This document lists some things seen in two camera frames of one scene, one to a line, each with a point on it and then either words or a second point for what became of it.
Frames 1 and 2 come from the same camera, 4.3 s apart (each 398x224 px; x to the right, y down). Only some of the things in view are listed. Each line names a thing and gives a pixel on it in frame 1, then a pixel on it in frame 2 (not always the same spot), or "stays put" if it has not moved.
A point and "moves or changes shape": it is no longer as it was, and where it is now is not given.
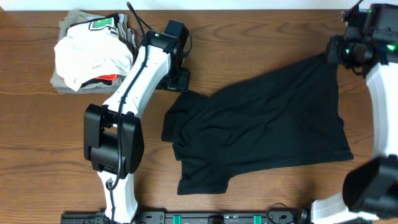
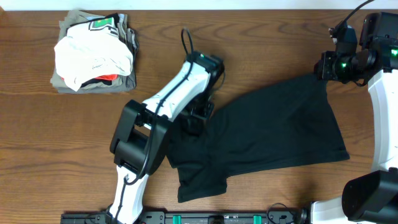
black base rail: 212,217 stays put
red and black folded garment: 107,79 stays put
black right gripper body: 338,51 to 328,70
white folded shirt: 92,48 stays put
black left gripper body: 177,79 to 199,107
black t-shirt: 282,117 moves or changes shape
